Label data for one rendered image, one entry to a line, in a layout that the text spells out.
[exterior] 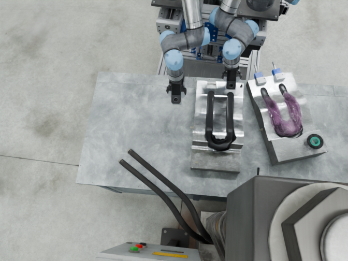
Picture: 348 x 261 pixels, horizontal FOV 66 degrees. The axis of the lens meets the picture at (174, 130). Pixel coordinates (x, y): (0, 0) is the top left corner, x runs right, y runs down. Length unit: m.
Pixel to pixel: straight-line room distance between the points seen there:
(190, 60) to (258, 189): 2.22
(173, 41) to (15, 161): 1.97
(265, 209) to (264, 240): 0.03
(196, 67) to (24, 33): 1.87
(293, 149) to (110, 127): 1.01
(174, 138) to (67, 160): 1.27
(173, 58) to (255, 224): 0.95
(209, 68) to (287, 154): 1.20
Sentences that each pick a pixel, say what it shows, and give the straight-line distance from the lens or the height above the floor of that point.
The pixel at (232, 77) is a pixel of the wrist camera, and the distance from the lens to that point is 1.37.
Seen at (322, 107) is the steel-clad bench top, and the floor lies 0.80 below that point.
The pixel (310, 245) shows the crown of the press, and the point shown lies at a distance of 0.25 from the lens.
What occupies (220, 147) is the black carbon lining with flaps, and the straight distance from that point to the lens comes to 1.46.
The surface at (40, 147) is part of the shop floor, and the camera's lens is 2.70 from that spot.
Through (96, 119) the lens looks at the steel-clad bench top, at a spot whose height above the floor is 0.80.
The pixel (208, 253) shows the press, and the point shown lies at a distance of 1.50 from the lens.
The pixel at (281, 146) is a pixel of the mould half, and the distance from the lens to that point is 1.48.
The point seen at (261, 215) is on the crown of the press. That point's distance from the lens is 0.28.
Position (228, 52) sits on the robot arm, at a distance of 1.21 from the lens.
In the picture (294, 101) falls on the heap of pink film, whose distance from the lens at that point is 1.59.
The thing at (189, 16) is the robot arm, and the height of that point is 1.35.
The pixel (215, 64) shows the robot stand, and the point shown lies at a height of 0.21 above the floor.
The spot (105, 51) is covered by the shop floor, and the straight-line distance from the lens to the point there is 2.89.
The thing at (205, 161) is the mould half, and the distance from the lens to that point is 1.44.
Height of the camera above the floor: 2.27
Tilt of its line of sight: 72 degrees down
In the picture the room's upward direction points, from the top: 10 degrees counter-clockwise
